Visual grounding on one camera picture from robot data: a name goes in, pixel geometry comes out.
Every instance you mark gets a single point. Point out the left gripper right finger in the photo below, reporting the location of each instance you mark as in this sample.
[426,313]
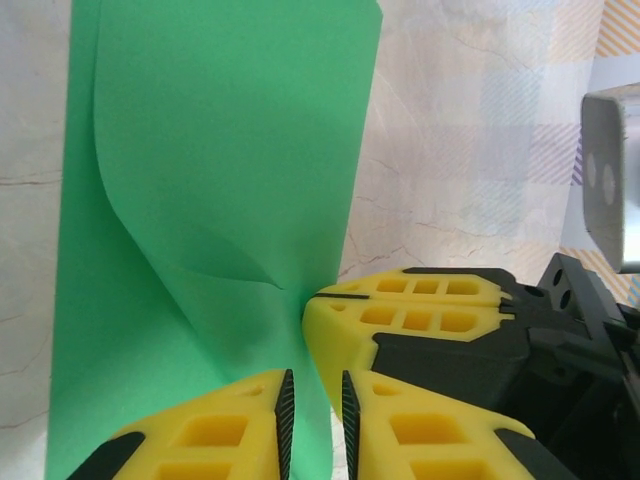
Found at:
[425,440]

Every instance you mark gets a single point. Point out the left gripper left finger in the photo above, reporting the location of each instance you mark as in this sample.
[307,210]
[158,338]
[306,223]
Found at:
[210,435]

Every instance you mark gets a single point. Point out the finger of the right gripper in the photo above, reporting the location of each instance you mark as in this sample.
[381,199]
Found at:
[425,287]
[400,320]

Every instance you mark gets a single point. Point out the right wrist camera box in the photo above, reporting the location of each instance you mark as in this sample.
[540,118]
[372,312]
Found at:
[607,150]

